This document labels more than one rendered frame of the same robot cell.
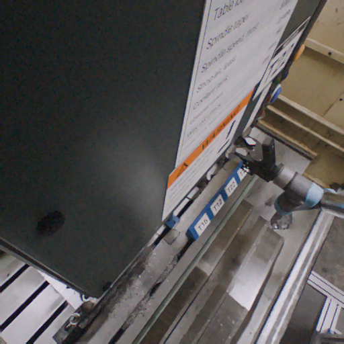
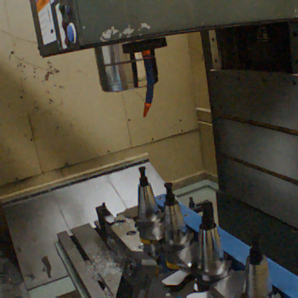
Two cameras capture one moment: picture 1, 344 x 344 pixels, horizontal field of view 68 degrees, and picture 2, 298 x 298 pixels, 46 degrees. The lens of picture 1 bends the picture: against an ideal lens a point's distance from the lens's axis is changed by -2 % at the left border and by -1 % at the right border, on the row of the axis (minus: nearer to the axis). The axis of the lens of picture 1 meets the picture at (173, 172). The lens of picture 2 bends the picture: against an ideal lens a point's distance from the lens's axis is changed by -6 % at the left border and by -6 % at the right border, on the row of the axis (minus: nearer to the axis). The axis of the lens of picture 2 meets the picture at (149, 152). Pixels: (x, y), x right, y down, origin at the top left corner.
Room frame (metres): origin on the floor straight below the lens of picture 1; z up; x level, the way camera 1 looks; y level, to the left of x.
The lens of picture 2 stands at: (0.84, -0.59, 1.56)
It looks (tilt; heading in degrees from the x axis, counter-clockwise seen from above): 18 degrees down; 128
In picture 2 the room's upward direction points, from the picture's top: 9 degrees counter-clockwise
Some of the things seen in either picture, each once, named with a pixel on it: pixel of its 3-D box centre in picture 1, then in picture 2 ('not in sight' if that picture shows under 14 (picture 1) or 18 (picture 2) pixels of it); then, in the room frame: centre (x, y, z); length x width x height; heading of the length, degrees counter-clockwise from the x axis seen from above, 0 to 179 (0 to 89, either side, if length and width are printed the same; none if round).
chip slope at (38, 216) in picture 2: not in sight; (101, 221); (-0.36, 0.50, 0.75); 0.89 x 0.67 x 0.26; 61
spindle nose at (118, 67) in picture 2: not in sight; (126, 64); (0.22, 0.18, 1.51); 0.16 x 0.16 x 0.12
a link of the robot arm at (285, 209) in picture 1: (292, 201); not in sight; (0.48, -0.45, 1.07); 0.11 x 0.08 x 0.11; 105
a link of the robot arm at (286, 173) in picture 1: (283, 175); not in sight; (0.51, -0.37, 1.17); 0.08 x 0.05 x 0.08; 151
